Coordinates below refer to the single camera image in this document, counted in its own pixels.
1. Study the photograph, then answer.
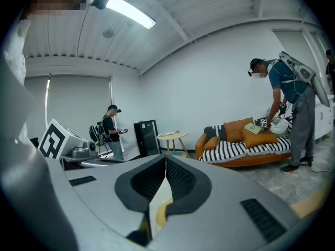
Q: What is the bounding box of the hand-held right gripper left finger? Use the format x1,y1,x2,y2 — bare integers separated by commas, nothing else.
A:
44,154,168,251

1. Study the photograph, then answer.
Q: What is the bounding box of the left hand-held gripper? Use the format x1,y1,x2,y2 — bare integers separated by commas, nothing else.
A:
38,118,129,168

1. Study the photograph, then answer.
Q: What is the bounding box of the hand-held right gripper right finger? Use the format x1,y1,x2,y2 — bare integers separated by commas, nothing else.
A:
148,154,315,251

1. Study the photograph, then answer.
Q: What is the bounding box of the orange sofa with striped throw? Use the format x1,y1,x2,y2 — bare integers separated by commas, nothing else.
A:
198,125,293,165

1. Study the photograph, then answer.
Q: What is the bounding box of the wooden coffee table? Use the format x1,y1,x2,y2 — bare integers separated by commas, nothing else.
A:
289,189,329,220

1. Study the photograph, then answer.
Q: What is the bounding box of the small orange cushion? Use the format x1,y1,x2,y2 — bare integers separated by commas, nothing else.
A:
203,135,221,150

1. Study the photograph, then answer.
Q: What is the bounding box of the black glass-door cabinet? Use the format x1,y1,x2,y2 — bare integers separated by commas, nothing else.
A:
133,119,162,158

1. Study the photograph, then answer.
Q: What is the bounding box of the black striped cushion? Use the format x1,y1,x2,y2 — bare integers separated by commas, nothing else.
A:
204,124,227,142

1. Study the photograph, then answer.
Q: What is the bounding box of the round wooden side table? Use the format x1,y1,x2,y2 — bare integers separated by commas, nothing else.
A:
157,131,191,158

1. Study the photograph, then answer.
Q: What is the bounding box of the white dresser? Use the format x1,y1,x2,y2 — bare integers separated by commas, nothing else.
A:
312,94,335,141

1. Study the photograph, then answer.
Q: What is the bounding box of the person's white jacket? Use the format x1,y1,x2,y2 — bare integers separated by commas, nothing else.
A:
3,18,35,141

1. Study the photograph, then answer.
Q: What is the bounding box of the ceiling strip light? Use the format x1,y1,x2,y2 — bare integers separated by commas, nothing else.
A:
105,0,157,30

